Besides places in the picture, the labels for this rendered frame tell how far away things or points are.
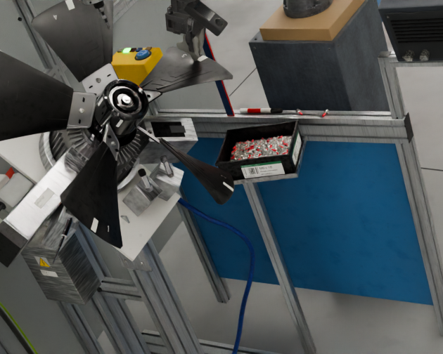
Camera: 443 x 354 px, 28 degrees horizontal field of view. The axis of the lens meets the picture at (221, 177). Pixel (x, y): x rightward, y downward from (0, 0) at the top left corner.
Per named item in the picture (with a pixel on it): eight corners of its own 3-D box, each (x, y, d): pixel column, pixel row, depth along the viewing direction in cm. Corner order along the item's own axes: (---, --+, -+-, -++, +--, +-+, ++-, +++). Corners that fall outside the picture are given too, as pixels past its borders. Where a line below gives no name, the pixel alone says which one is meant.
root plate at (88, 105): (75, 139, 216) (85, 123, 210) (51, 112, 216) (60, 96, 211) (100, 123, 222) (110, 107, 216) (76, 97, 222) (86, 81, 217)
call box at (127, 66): (114, 93, 279) (102, 64, 273) (131, 75, 285) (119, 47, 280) (155, 93, 270) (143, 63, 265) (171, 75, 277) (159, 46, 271)
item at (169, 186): (167, 201, 243) (144, 191, 241) (172, 184, 246) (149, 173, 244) (179, 188, 236) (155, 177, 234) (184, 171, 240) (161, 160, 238)
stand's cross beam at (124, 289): (102, 295, 269) (97, 286, 267) (109, 286, 272) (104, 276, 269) (151, 303, 259) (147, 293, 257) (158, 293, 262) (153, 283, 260)
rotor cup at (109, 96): (108, 158, 220) (127, 132, 210) (70, 115, 221) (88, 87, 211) (145, 133, 230) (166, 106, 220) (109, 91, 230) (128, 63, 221)
